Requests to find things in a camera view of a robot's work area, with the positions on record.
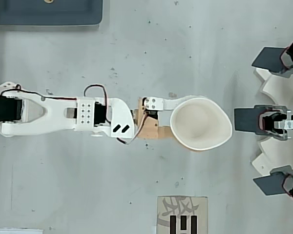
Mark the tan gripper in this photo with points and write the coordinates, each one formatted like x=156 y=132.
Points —
x=148 y=127

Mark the white paper cup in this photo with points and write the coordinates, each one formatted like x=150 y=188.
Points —
x=200 y=122

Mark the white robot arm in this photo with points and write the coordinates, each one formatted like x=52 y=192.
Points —
x=56 y=114

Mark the dark grey flat paddle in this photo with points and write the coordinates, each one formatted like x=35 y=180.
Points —
x=268 y=58
x=271 y=184
x=246 y=120

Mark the printed grey paper card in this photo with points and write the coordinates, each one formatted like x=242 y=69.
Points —
x=183 y=214

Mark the white round star-shaped fixture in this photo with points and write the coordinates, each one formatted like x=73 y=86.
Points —
x=273 y=153

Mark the small brass round object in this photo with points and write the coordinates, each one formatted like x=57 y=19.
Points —
x=48 y=1

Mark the dark grey plastic tray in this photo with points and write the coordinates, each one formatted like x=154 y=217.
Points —
x=27 y=12

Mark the silver metal bracket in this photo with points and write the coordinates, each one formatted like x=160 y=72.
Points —
x=289 y=124

